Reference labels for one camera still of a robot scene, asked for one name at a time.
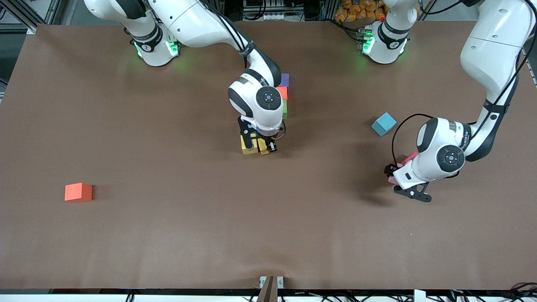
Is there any blue foam block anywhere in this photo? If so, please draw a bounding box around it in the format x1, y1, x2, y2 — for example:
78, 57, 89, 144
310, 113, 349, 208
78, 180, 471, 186
371, 112, 397, 137

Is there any large table cover sheet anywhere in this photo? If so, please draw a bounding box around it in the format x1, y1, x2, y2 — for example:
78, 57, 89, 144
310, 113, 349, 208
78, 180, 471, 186
0, 21, 537, 291

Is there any white electronics box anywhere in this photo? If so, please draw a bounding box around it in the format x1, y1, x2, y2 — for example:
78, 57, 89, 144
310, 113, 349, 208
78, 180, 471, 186
242, 0, 290, 21

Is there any bag of orange items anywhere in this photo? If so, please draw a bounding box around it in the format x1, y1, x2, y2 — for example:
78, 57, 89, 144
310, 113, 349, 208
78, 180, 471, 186
334, 0, 386, 22

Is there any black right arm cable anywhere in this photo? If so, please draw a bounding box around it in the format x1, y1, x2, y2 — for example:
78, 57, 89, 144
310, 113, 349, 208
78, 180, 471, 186
201, 0, 287, 140

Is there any metal edge bracket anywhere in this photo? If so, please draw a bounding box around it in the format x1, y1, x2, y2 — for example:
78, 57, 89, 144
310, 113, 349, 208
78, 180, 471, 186
257, 276, 284, 302

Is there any aluminium frame rail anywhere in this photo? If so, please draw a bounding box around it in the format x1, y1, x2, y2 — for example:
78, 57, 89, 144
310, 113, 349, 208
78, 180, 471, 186
0, 0, 63, 35

